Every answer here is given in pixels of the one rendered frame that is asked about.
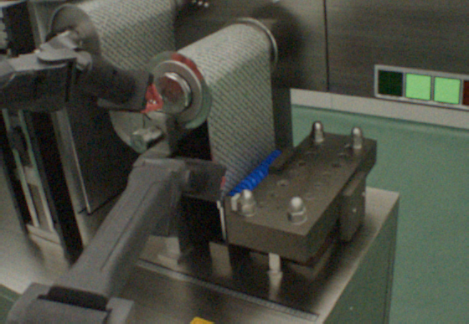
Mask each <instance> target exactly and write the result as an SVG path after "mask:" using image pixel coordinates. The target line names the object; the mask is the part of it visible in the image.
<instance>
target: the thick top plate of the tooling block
mask: <svg viewBox="0 0 469 324"><path fill-rule="evenodd" d="M310 136H311V132H310V133H309V134H308V135H307V137H306V138H305V139H304V140H303V141H301V142H300V143H299V144H298V145H297V146H296V147H295V148H298V153H299V155H298V156H297V157H296V158H295V159H294V160H293V161H292V162H291V164H290V165H289V166H288V167H287V169H286V170H285V171H284V172H282V173H281V174H280V175H278V174H274V173H269V174H268V175H267V176H266V177H265V178H264V179H263V180H262V181H261V182H260V183H259V184H258V185H257V186H256V187H255V188H254V189H253V190H252V191H251V193H252V194H253V196H254V200H255V201H256V207H257V213H256V214H254V215H251V216H241V215H239V214H238V210H237V211H234V210H231V211H230V212H229V213H228V214H227V215H226V221H227V228H228V235H229V242H230V243H233V244H239V245H242V246H245V247H248V248H251V249H256V250H259V251H265V252H267V253H271V254H274V255H279V256H281V257H285V258H291V259H294V260H299V261H302V262H304V263H306V262H307V260H308V259H309V257H310V256H311V255H312V253H313V252H314V251H315V250H316V248H317V246H318V245H319V244H320V243H321V240H323V238H324V237H325V235H326V234H327V232H328V231H329V229H330V228H331V227H332V226H333V225H334V224H335V222H336V221H337V218H338V216H339V215H340V200H341V193H342V191H343V190H344V189H345V187H346V186H347V185H348V183H349V182H350V181H351V180H352V179H353V176H354V174H355V173H356V172H357V171H361V172H366V177H367V176H368V175H369V174H370V172H371V169H372V168H373V167H374V165H375V164H376V162H377V140H375V139H370V138H364V144H365V145H364V147H363V148H359V149H355V148H351V147H350V146H349V145H348V143H349V137H350V135H344V134H333V133H328V132H325V137H326V139H325V140H324V141H311V140H310ZM294 197H299V198H300V199H301V200H302V201H303V208H305V209H306V216H307V221H306V222H305V223H303V224H289V223H287V221H286V210H287V209H288V203H289V201H290V200H291V199H292V198H294Z"/></svg>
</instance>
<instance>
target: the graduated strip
mask: <svg viewBox="0 0 469 324"><path fill-rule="evenodd" d="M136 265H139V266H141V267H144V268H147V269H149V270H153V271H156V272H159V273H163V274H165V275H170V276H172V277H175V278H177V279H180V280H184V281H187V282H189V283H191V284H194V285H198V286H201V287H203V288H207V289H210V290H212V291H217V292H218V293H221V294H224V295H227V296H233V297H235V298H238V299H241V300H243V301H247V302H249V303H255V304H256V305H259V306H263V307H266V308H268V309H273V310H276V311H279V312H282V313H287V314H289V315H292V316H296V317H300V318H303V319H306V320H308V321H314V322H316V319H317V318H318V317H319V316H320V314H318V313H314V312H311V311H308V310H302V309H301V308H298V307H295V306H289V305H286V304H283V303H280V302H279V301H272V300H270V299H267V298H265V297H262V296H256V295H253V294H250V293H247V292H244V291H241V290H238V289H233V288H231V287H228V286H226V285H221V284H219V283H216V282H213V281H211V280H204V279H202V278H199V277H197V276H194V275H190V274H188V273H185V272H182V271H179V270H175V269H173V268H170V267H167V266H165V265H160V264H158V263H154V262H151V261H148V260H144V259H141V258H139V259H137V263H136Z"/></svg>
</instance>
